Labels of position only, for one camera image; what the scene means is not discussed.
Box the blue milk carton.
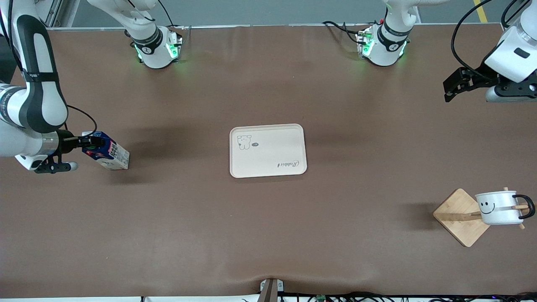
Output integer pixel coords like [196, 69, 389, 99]
[82, 131, 130, 171]

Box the white smiley mug black handle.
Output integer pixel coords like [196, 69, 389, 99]
[475, 191, 536, 226]

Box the wooden cup rack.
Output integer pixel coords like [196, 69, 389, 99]
[433, 187, 537, 248]

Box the brown table mat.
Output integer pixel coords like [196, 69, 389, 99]
[0, 24, 537, 299]

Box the beige plastic tray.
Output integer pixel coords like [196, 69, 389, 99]
[229, 123, 308, 179]

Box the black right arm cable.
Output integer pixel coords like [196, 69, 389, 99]
[65, 105, 98, 137]

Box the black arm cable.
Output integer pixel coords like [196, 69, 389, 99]
[65, 105, 98, 137]
[451, 0, 521, 76]

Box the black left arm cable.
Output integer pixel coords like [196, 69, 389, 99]
[451, 0, 521, 76]

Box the black left base cable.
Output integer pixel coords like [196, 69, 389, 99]
[322, 20, 366, 45]

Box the black base cable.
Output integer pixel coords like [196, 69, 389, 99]
[322, 20, 366, 45]
[157, 0, 186, 31]

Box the black right base cable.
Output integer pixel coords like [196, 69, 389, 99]
[157, 0, 186, 31]

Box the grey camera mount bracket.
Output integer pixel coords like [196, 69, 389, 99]
[260, 278, 284, 302]

